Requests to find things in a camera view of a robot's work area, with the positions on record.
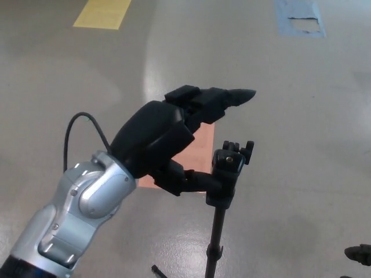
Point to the pink rectangular floor patch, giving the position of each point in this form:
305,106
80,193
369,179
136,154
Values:
203,142

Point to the torn blue floor patch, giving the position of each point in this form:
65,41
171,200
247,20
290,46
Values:
284,17

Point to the yellow rectangular floor patch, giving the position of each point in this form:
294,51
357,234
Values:
100,14

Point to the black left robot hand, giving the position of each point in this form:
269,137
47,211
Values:
153,130

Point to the black tripod phone stand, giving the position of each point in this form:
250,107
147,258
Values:
224,176

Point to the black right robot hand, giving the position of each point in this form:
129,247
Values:
360,253

